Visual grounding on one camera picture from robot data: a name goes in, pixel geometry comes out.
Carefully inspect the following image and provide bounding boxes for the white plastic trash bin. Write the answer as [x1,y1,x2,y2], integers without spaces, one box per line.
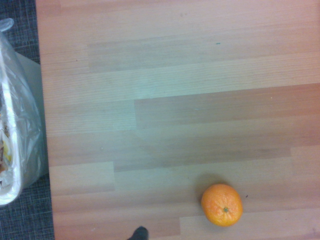
[0,18,50,207]

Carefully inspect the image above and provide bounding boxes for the orange tangerine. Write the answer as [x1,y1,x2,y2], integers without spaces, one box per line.
[200,183,244,228]

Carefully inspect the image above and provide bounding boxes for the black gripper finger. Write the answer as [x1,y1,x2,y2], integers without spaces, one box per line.
[127,226,150,240]

